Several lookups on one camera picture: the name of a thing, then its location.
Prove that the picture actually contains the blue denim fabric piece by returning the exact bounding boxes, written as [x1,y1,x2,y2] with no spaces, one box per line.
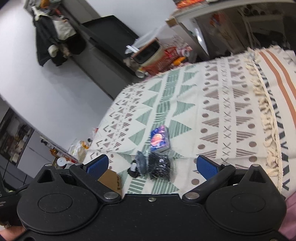
[127,151,147,178]

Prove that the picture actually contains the black stitched fabric piece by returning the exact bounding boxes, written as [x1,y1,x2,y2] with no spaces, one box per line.
[147,152,172,181]

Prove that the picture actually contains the blue planet tissue pack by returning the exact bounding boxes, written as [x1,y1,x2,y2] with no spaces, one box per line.
[150,125,170,153]

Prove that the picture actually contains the person's left hand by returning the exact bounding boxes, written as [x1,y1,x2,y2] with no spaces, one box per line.
[0,226,25,241]

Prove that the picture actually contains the brown cardboard box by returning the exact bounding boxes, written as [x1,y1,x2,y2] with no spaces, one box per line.
[98,169,122,196]

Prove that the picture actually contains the yellow white plastic bag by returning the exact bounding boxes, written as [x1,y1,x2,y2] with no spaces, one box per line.
[67,139,90,163]

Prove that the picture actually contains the white round canister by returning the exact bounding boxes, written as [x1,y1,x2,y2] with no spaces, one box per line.
[57,157,67,168]

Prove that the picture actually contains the patterned white bed blanket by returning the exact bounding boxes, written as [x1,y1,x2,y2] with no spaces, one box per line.
[85,46,295,197]

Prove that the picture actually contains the red plastic basket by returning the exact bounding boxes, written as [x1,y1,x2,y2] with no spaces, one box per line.
[142,47,192,76]

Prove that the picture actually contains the black and cream pot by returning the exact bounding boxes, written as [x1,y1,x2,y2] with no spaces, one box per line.
[131,38,165,69]

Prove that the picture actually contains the dark hanging clothes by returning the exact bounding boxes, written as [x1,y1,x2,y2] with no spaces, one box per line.
[31,4,86,67]

